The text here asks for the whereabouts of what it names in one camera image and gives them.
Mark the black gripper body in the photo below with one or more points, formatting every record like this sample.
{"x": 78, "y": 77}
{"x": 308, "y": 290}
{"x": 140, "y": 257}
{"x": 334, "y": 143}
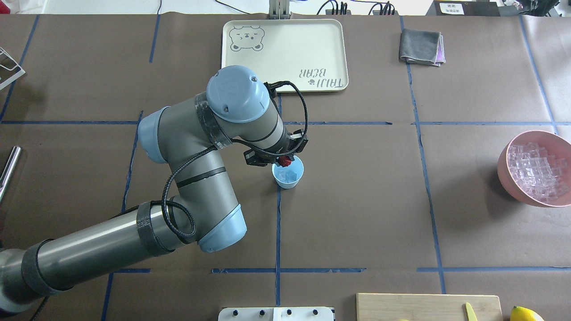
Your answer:
{"x": 272, "y": 156}

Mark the red strawberry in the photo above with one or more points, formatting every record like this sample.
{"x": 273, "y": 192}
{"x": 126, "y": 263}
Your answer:
{"x": 285, "y": 160}

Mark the ice cubes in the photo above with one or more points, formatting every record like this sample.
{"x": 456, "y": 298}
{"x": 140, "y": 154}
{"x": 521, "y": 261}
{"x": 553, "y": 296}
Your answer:
{"x": 537, "y": 172}
{"x": 286, "y": 176}

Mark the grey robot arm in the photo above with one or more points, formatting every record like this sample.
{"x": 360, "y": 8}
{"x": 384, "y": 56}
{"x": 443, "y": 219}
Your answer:
{"x": 196, "y": 203}

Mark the light blue plastic cup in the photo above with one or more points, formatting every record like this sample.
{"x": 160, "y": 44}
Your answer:
{"x": 297, "y": 166}

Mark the cream bear tray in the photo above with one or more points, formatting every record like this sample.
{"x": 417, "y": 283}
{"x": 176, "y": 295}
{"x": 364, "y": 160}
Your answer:
{"x": 308, "y": 53}

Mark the grey folded cloth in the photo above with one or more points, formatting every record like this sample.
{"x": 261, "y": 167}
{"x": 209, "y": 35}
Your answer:
{"x": 422, "y": 47}

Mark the wooden cutting board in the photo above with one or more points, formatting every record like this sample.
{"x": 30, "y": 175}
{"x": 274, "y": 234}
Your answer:
{"x": 425, "y": 307}

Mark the pink bowl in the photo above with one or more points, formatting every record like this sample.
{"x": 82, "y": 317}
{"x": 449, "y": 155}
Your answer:
{"x": 555, "y": 145}

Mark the yellow plastic knife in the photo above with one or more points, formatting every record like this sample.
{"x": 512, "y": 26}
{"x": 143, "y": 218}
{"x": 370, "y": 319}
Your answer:
{"x": 470, "y": 313}

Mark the yellow lemon near board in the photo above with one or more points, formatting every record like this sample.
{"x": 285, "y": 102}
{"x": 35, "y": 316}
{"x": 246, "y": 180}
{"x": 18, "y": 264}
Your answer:
{"x": 519, "y": 313}

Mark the aluminium frame post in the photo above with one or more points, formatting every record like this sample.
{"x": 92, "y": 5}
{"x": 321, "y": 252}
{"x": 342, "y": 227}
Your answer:
{"x": 279, "y": 10}

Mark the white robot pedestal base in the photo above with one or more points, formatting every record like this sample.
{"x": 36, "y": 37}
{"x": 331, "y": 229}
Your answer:
{"x": 311, "y": 313}

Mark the white wire cup rack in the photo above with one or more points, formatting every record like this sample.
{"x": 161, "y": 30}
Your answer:
{"x": 10, "y": 70}

